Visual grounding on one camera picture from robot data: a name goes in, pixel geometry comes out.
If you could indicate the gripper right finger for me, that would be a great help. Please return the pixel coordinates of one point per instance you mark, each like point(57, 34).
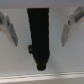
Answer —
point(71, 28)

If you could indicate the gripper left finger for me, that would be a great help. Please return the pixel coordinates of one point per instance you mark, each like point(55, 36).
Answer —
point(9, 28)

